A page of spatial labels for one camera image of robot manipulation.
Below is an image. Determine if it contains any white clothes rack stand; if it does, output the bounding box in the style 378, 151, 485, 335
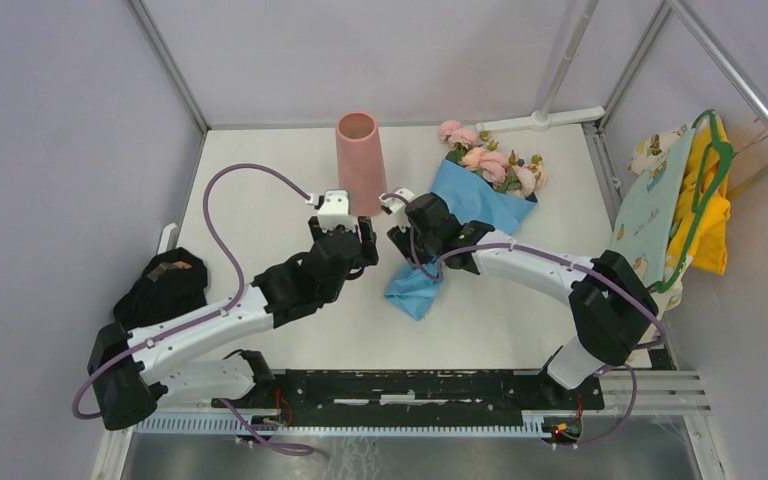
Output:
476, 0, 606, 133

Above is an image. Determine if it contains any pink artificial flower bunch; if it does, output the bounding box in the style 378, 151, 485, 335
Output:
438, 120, 548, 199

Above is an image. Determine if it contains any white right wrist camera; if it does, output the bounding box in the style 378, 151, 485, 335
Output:
379, 188, 415, 215

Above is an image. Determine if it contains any light green printed garment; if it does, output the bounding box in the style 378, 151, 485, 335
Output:
609, 124, 695, 313

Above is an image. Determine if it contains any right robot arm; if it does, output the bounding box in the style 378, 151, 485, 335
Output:
380, 190, 660, 408

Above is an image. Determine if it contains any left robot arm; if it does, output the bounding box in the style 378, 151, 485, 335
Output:
79, 216, 378, 431

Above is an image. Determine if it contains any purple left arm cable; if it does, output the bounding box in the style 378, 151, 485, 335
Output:
71, 163, 316, 458

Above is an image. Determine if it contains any pink cylindrical vase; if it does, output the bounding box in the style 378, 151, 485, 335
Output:
335, 112, 388, 217

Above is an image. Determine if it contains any green clothes hanger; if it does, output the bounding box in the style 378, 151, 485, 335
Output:
648, 108, 736, 294

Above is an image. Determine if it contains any black cloth pile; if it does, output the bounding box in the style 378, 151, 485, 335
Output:
112, 248, 208, 331

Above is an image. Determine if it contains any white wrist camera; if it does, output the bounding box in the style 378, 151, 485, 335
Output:
379, 188, 415, 215
306, 189, 356, 233

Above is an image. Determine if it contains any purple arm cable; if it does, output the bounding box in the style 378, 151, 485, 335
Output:
71, 163, 316, 458
383, 192, 668, 449

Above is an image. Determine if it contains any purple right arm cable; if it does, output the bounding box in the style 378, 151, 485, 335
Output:
383, 192, 668, 449

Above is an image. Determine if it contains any blue flower wrapping paper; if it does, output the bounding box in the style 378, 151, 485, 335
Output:
383, 157, 539, 323

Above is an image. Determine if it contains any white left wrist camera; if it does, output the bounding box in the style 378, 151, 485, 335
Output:
306, 189, 356, 233

